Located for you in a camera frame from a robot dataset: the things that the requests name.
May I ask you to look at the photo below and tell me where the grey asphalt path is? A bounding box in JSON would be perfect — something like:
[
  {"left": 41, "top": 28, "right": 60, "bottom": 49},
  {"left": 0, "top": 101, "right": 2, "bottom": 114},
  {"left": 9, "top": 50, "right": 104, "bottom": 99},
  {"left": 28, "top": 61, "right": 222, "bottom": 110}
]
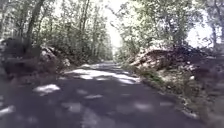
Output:
[{"left": 0, "top": 60, "right": 214, "bottom": 128}]

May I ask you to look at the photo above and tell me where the wood of trees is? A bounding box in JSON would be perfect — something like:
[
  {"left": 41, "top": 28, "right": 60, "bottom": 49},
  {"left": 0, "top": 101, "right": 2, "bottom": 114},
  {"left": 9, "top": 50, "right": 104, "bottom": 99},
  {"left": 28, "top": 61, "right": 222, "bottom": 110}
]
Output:
[{"left": 0, "top": 0, "right": 224, "bottom": 64}]

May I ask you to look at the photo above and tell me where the leaf-covered earth bank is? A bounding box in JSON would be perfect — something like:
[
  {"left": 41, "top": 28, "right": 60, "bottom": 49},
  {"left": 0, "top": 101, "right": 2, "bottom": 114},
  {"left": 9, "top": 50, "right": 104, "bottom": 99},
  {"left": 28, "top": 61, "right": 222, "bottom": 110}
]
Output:
[
  {"left": 119, "top": 44, "right": 224, "bottom": 128},
  {"left": 0, "top": 38, "right": 91, "bottom": 88}
]

